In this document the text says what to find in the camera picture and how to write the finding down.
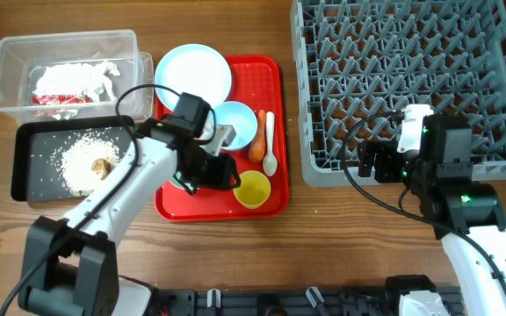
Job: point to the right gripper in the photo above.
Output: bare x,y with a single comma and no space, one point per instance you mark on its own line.
379,161

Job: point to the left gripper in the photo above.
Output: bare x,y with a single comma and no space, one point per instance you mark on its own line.
222,176

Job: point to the light green bowl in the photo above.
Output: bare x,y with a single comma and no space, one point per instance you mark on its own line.
175,181

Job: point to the yellow cup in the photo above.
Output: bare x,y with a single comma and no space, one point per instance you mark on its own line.
254,190

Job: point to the orange carrot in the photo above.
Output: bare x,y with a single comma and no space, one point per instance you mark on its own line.
257,146

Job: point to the light blue rice bowl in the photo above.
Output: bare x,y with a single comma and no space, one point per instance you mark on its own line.
242,119

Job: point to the brown mushroom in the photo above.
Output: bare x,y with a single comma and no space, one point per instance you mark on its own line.
101,168

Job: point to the white rice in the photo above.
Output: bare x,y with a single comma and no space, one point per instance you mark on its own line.
73,163

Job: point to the white tissue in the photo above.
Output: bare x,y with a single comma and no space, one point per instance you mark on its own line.
78,79

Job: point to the red snack wrapper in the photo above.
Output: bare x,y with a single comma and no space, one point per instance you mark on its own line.
45,100

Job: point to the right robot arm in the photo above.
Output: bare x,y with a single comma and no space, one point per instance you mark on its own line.
432,158

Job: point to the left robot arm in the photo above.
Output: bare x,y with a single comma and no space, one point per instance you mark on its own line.
70,264

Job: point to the grey dishwasher rack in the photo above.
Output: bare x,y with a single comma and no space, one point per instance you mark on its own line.
356,60

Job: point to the white spoon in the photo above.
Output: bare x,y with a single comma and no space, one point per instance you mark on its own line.
270,162

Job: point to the large light blue plate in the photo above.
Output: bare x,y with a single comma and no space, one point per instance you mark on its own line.
198,70

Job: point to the red serving tray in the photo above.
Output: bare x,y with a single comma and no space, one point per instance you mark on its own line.
256,83

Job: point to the black tray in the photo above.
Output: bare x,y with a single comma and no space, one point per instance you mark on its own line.
34,178

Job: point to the clear plastic bin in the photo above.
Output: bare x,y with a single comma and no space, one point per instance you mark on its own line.
23,61

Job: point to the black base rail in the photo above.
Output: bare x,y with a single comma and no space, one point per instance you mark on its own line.
349,300

